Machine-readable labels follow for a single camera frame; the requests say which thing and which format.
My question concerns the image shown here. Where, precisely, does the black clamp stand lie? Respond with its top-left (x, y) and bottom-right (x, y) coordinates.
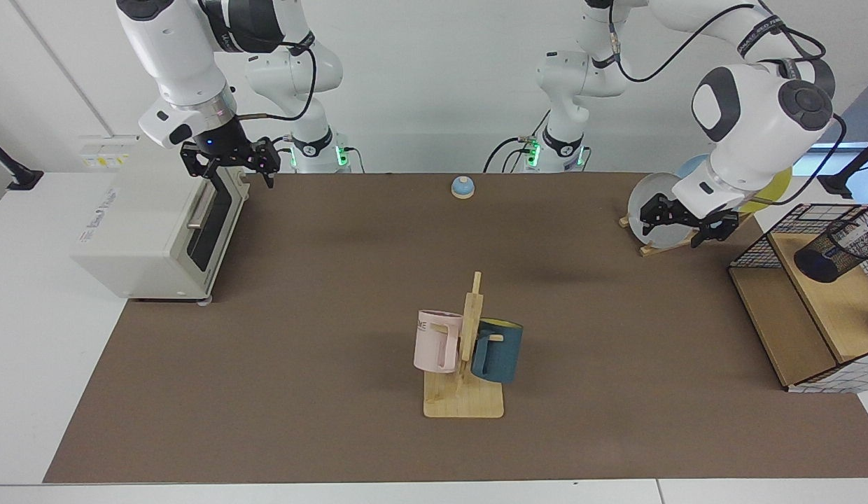
top-left (0, 134), bottom-right (44, 191)
top-left (818, 135), bottom-right (868, 201)

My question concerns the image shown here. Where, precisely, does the brown table cloth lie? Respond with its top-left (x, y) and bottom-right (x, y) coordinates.
top-left (43, 172), bottom-right (868, 484)

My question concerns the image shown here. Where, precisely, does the pink mug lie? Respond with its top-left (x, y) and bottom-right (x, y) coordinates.
top-left (413, 309), bottom-right (465, 375)

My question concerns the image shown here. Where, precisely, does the white wall socket box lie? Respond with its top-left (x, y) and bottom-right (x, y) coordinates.
top-left (79, 135), bottom-right (141, 170)

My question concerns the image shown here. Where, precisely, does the wire basket with wooden floor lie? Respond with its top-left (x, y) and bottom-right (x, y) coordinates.
top-left (728, 203), bottom-right (868, 394)

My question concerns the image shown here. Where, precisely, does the dark teal mug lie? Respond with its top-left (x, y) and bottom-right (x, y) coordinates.
top-left (470, 318), bottom-right (524, 384)

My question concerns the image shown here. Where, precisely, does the light blue plate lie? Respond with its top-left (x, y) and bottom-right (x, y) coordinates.
top-left (675, 153), bottom-right (712, 180)

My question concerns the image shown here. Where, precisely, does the wooden plate rack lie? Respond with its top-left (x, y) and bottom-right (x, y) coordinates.
top-left (619, 210), bottom-right (753, 258)

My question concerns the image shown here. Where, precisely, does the arm black gripper cable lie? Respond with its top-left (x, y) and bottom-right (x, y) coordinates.
top-left (237, 38), bottom-right (317, 123)
top-left (605, 0), bottom-right (849, 208)

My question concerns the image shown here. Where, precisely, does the yellow plate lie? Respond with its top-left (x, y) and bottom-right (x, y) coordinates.
top-left (736, 164), bottom-right (793, 214)

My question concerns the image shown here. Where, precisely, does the wooden cup stand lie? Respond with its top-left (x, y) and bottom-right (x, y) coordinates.
top-left (423, 272), bottom-right (505, 419)

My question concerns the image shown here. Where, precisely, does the grey plate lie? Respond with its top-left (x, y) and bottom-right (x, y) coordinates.
top-left (627, 172), bottom-right (699, 249)

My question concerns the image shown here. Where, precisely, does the black mesh pen holder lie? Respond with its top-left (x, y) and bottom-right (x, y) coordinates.
top-left (793, 219), bottom-right (868, 284)

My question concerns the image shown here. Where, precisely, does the pale toaster oven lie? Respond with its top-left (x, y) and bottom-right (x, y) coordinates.
top-left (71, 164), bottom-right (251, 307)

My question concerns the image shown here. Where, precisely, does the blue and white marker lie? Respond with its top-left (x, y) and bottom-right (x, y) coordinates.
top-left (829, 216), bottom-right (868, 254)

